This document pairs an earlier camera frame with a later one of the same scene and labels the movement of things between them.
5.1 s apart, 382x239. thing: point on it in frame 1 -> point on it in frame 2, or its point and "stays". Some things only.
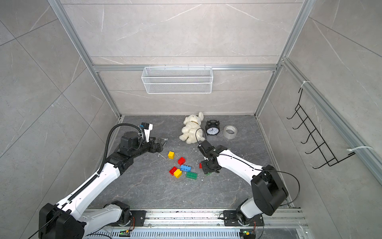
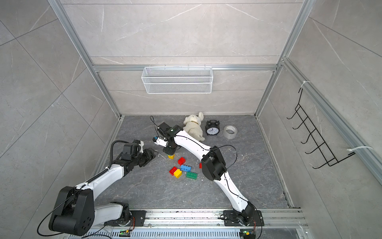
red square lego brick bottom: x=172 y=171 stays
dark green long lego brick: x=191 y=175 stays
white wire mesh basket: x=174 y=80 stays
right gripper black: x=205 y=169 -> x=167 y=150
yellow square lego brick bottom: x=178 y=173 stays
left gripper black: x=153 y=150 -> x=148 y=157
